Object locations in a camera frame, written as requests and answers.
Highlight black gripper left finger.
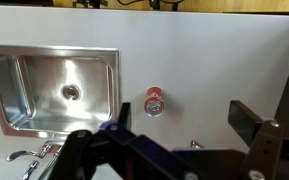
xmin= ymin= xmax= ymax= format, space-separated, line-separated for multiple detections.
xmin=47 ymin=102 xmax=192 ymax=180

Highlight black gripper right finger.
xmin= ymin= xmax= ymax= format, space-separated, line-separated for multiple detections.
xmin=228 ymin=99 xmax=289 ymax=180

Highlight red soda can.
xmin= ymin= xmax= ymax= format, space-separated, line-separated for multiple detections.
xmin=143 ymin=86 xmax=166 ymax=118

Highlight chrome faucet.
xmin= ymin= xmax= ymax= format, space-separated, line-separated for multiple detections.
xmin=6 ymin=139 xmax=65 ymax=180

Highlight stainless steel sink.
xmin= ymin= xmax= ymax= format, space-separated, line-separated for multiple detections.
xmin=0 ymin=44 xmax=122 ymax=140

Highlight black stand legs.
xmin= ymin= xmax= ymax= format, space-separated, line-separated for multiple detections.
xmin=71 ymin=0 xmax=109 ymax=10

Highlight black cable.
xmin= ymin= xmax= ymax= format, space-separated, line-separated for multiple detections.
xmin=116 ymin=0 xmax=186 ymax=12

